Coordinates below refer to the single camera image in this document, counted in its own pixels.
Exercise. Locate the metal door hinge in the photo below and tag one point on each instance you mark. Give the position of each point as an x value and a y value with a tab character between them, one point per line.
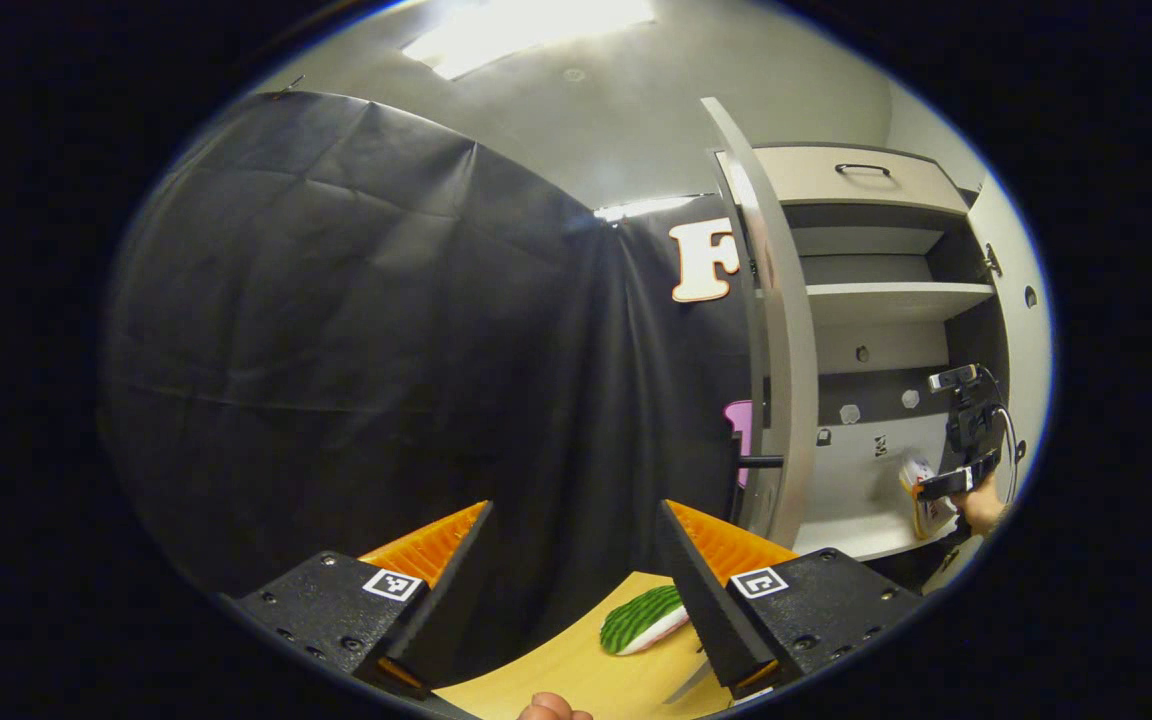
992	262

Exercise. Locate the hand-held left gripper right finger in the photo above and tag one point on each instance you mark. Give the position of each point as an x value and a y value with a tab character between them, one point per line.
701	590

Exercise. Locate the white cabinet door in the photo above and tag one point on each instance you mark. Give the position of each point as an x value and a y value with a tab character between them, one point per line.
1021	260
791	350

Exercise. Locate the large ceiling light panel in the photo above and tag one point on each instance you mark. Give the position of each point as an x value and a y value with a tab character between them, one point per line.
526	30

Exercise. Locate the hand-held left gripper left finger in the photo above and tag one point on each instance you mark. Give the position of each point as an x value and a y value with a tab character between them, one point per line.
446	590

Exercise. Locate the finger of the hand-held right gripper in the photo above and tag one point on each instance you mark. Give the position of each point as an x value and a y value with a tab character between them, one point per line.
946	484

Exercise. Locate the black backdrop cloth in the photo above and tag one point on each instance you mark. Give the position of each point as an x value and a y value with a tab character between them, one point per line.
336	350

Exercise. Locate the person's bare knee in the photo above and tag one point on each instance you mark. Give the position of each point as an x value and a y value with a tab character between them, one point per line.
551	710

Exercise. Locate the white cabinet drawer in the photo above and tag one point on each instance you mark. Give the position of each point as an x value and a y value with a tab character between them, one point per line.
806	180

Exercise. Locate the white and grey shoe cabinet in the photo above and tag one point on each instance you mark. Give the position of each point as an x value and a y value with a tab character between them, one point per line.
876	345

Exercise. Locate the white cabinet shelf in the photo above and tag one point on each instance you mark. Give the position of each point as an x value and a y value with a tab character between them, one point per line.
886	298

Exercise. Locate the small ceiling light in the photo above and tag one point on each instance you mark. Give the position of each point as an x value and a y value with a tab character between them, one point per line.
636	208

